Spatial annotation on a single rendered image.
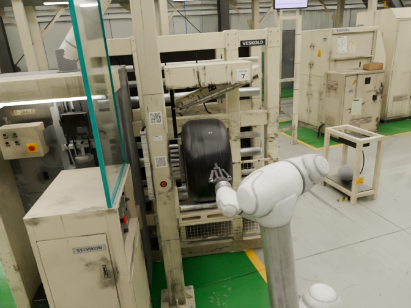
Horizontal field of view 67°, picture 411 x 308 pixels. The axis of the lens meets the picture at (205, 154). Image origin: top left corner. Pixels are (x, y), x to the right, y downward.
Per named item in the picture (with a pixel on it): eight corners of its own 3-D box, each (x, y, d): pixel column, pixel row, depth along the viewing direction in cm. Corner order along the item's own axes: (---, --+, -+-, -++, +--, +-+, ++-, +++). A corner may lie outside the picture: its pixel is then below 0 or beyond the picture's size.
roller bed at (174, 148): (158, 182, 249) (153, 146, 239) (158, 175, 263) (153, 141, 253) (182, 179, 251) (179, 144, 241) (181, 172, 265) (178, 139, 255)
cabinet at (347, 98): (339, 143, 575) (345, 74, 532) (318, 135, 628) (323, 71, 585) (378, 136, 599) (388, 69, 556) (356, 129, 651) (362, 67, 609)
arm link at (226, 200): (210, 198, 161) (232, 205, 166) (215, 217, 148) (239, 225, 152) (220, 182, 157) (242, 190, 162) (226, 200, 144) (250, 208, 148)
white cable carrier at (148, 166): (149, 200, 211) (139, 132, 195) (149, 196, 216) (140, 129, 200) (155, 198, 212) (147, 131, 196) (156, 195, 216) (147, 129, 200)
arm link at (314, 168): (290, 157, 119) (264, 168, 112) (326, 140, 103) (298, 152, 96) (305, 189, 117) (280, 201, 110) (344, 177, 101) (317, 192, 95)
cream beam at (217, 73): (166, 90, 213) (163, 68, 208) (166, 85, 236) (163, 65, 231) (253, 83, 218) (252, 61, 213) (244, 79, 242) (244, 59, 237)
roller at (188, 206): (179, 212, 208) (178, 206, 206) (178, 208, 212) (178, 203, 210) (231, 206, 211) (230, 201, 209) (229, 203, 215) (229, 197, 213)
